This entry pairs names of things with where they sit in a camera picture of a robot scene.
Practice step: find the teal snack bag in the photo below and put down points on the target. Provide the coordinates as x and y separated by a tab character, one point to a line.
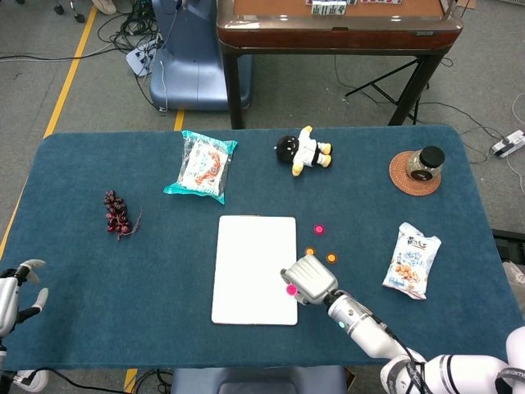
203	166

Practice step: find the blue table cloth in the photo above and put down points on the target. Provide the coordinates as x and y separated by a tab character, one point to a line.
123	287

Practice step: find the pink token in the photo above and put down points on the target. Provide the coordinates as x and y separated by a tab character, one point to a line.
291	290
319	229

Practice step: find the dark red grape bunch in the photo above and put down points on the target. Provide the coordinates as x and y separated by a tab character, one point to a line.
117	217

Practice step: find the black equipment frame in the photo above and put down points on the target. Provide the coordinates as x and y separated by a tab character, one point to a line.
510	246

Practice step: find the orange token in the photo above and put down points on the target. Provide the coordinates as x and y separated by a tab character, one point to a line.
331	257
310	250

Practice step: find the white peanut snack bag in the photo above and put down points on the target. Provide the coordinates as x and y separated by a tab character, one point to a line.
412	262

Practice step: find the green-faced mahjong tile row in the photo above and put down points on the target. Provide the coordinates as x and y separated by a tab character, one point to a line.
328	9

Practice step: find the black-headed plush doll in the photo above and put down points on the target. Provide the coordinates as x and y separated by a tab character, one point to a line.
303	152

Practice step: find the grey-blue own robot base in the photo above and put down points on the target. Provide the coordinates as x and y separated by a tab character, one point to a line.
258	379

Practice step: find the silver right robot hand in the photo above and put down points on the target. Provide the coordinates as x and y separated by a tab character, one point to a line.
313	279

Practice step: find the red-faced mahjong tile row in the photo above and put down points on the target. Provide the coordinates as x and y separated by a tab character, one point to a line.
381	1

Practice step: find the black chrome swivel stool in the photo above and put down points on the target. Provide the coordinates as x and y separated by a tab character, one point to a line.
78	16

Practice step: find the white power strip black plug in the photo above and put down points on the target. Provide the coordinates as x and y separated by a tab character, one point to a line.
508	143

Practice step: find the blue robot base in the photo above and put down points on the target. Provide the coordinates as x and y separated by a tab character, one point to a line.
193	61

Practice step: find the brown woven coaster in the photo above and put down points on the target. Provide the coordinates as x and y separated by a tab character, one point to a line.
400	180

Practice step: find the brown mahjong table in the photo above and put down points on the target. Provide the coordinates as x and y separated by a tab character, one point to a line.
340	37

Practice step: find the white rectangular board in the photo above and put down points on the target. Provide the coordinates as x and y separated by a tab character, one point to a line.
254	271

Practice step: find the glass jar black lid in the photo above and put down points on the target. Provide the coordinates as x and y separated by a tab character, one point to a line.
426	164

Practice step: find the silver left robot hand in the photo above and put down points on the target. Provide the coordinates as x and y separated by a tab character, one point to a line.
8	303

